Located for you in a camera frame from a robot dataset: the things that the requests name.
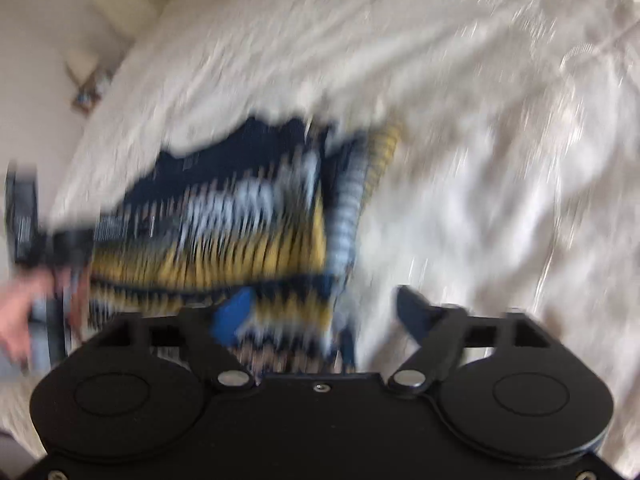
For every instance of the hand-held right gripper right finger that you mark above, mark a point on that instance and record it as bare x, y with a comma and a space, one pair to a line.
415, 310

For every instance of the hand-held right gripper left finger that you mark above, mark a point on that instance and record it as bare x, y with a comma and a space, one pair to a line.
232, 312

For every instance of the navy yellow patterned knit sweater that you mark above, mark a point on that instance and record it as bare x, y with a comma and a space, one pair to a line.
235, 220

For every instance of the wooden photo frame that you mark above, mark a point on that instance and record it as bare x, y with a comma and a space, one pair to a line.
90, 95

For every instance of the person's left hand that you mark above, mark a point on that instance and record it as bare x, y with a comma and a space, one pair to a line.
22, 310

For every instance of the cream embroidered bedspread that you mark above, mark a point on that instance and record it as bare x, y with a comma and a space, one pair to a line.
450, 135

